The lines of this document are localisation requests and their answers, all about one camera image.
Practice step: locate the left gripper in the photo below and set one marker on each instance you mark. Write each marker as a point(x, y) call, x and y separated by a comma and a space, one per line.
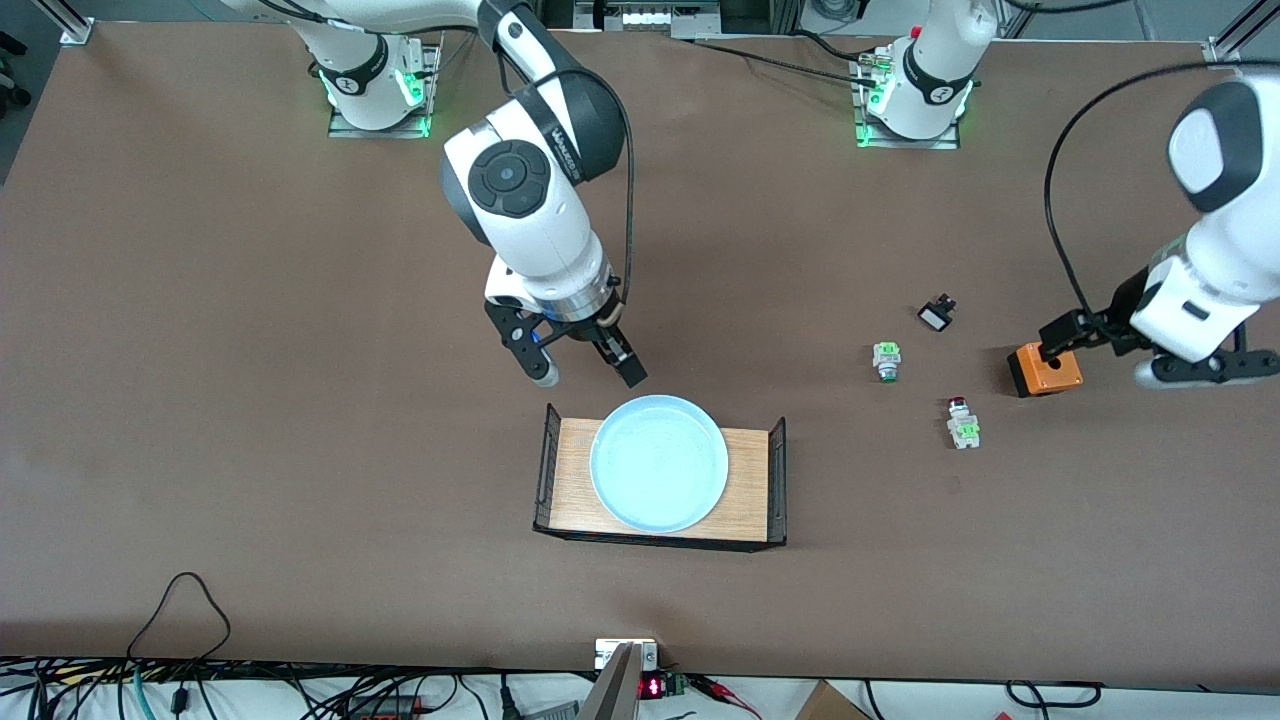
point(1122, 308)

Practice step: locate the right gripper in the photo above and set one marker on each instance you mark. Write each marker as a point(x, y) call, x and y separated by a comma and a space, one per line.
point(588, 329)

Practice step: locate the light blue plate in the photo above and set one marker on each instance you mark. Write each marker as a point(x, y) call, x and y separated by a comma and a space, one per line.
point(655, 470)

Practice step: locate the white green contact block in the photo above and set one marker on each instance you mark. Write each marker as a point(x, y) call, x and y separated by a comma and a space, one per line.
point(965, 432)

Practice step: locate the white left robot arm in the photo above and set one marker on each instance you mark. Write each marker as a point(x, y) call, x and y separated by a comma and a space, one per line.
point(1220, 140)

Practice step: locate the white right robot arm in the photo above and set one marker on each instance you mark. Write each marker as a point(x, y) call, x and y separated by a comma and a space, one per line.
point(530, 220)

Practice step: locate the black square push button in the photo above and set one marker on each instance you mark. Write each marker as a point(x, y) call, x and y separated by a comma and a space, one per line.
point(935, 318)

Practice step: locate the red digit display module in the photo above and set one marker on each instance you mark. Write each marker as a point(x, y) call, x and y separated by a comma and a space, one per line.
point(652, 688)

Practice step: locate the white power strip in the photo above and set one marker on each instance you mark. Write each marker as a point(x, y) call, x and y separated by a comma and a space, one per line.
point(650, 18)

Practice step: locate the brown cardboard piece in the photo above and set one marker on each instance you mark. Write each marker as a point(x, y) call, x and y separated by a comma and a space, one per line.
point(825, 705)

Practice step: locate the orange button enclosure box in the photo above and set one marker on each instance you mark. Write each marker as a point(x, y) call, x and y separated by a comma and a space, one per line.
point(1058, 378)

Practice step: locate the green push button switch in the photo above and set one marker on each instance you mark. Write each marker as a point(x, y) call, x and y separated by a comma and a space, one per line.
point(886, 355)

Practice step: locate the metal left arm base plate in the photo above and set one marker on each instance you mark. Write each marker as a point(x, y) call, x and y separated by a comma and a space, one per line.
point(900, 144)

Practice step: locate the aluminium frame profile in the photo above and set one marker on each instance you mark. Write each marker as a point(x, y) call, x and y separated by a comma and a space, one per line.
point(1225, 50)
point(70, 25)

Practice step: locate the grey metal camera post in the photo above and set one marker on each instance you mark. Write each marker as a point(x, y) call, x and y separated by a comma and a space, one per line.
point(620, 690)

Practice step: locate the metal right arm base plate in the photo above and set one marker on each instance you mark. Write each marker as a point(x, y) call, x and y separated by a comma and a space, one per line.
point(345, 132)

